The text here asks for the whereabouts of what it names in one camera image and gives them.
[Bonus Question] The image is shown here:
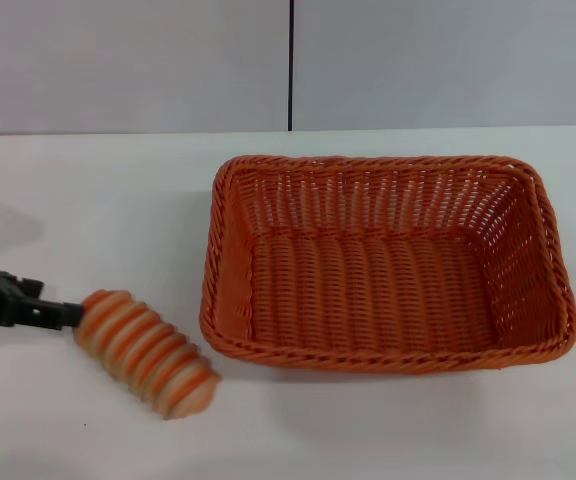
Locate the striped orange toy bread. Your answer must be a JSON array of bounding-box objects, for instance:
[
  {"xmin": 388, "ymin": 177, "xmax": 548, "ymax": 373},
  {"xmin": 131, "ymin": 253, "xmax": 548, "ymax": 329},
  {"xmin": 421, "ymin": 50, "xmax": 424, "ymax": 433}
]
[{"xmin": 72, "ymin": 288, "xmax": 223, "ymax": 421}]

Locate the orange woven plastic basket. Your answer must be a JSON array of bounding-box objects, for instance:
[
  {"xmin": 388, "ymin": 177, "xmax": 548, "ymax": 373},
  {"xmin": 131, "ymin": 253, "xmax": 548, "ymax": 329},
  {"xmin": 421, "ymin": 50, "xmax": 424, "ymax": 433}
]
[{"xmin": 198, "ymin": 154, "xmax": 576, "ymax": 376}]

